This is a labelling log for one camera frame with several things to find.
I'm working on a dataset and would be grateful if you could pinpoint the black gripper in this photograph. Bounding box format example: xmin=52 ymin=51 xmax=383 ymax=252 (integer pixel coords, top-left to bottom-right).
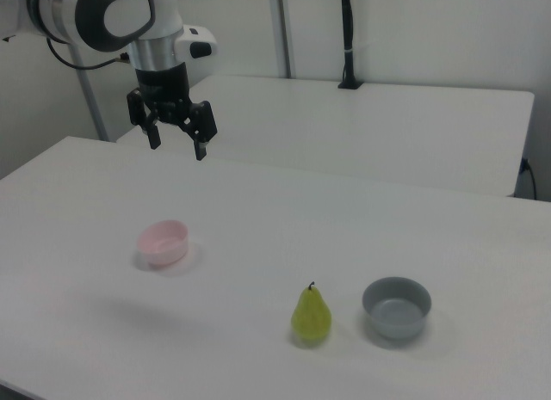
xmin=126 ymin=62 xmax=219 ymax=162

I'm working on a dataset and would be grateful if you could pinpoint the yellow-green pear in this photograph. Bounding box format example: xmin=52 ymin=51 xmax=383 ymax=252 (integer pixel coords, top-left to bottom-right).
xmin=291 ymin=281 xmax=333 ymax=342

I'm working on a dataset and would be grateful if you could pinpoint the pink bowl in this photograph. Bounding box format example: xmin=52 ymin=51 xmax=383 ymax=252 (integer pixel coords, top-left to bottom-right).
xmin=137 ymin=219 xmax=190 ymax=267

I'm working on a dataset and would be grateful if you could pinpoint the grey bowl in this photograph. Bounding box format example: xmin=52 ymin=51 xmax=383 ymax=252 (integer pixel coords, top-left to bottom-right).
xmin=362 ymin=276 xmax=433 ymax=340

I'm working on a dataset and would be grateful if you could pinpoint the grey partition frame post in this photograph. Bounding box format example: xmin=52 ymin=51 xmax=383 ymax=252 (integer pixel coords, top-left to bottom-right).
xmin=67 ymin=41 xmax=110 ymax=142
xmin=267 ymin=0 xmax=293 ymax=79

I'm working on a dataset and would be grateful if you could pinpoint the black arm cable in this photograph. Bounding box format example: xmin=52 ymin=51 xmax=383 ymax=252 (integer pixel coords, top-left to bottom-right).
xmin=46 ymin=37 xmax=131 ymax=71

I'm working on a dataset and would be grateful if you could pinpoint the black camera pole with base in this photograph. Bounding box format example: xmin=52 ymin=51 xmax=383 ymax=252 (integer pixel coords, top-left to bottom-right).
xmin=337 ymin=0 xmax=363 ymax=90

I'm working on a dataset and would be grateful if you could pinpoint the black wall cable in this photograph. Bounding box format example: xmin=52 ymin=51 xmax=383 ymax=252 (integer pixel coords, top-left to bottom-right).
xmin=520 ymin=157 xmax=539 ymax=200

